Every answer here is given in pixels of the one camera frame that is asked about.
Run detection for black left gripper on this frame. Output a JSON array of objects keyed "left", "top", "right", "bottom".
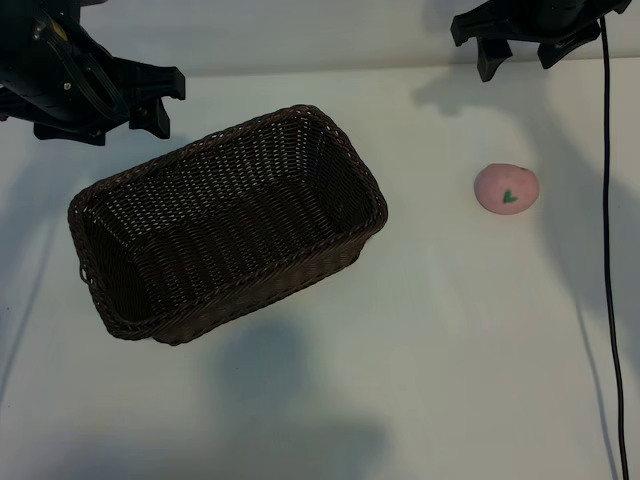
[{"left": 0, "top": 0, "right": 187, "bottom": 147}]

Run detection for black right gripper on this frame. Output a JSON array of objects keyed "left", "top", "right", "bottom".
[{"left": 450, "top": 0, "right": 632, "bottom": 84}]

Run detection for pink peach with green leaf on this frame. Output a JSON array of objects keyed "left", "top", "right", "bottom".
[{"left": 473, "top": 162, "right": 541, "bottom": 217}]

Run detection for dark brown wicker basket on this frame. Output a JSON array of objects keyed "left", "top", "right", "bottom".
[{"left": 67, "top": 103, "right": 390, "bottom": 347}]

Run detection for black ribbon cable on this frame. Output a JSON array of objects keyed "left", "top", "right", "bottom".
[{"left": 34, "top": 14, "right": 127, "bottom": 119}]

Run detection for long black cable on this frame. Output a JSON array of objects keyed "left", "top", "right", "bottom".
[{"left": 598, "top": 16, "right": 631, "bottom": 480}]

